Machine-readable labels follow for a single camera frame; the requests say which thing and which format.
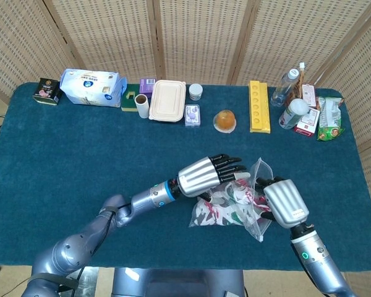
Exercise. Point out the white pink small box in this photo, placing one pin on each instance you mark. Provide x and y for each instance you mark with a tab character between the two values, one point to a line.
309	94

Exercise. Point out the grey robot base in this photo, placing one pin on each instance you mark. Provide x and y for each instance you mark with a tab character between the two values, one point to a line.
179	283

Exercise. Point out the brown patterned bottle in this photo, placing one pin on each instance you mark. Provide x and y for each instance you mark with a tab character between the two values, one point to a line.
297	86

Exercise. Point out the clear purple small box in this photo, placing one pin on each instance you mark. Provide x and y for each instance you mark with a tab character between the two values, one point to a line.
192	115

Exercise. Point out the white paper roll tube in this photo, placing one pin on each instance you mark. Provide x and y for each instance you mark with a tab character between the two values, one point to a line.
142	108

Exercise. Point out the green snack packet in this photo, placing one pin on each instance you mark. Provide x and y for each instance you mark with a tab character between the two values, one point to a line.
330	117

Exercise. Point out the teal blue tablecloth-covered table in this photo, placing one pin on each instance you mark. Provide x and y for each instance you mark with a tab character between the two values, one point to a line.
80	161

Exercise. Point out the white red green patterned clothes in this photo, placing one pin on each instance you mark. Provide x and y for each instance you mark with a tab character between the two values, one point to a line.
228	210

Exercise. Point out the orange jelly cup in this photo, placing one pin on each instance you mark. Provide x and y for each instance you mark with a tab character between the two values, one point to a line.
224	120

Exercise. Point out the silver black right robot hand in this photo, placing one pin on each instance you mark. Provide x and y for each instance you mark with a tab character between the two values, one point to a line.
284	201

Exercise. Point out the blue white tissue pack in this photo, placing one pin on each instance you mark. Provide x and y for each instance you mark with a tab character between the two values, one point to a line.
89	86

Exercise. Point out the purple cardboard box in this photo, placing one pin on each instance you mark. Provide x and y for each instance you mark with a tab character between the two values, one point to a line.
146	86

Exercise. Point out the yellow tray with holes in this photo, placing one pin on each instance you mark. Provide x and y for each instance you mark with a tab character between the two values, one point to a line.
259	108

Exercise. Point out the woven folding screen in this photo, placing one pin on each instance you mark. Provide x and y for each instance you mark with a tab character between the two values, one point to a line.
204	37

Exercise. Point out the clear plastic water bottle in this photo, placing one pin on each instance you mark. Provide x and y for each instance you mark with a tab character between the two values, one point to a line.
283	89

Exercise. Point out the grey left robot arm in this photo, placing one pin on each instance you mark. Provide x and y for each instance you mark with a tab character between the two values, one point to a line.
71	247

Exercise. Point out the beige lidded lunch box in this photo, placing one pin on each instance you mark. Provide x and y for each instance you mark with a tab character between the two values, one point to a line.
167	100

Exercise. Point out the shiny metal base plate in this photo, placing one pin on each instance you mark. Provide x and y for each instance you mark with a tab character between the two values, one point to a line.
86	281

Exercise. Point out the red white carton box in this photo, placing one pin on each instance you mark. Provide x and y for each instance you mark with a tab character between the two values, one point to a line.
307	123

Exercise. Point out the white green cylinder can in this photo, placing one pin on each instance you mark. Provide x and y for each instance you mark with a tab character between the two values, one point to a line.
292	116

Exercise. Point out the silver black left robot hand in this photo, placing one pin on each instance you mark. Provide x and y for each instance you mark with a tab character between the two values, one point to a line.
198	176

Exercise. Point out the small white lidded jar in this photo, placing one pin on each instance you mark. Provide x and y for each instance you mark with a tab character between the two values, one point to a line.
195	92

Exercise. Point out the dark green tin can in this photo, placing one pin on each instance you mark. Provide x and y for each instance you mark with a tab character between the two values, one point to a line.
46	91

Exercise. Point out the yellow green sponge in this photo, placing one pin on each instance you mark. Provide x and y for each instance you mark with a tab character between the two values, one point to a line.
126	103

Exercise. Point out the clear plastic zip bag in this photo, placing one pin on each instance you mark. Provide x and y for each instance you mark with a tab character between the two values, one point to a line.
261	168

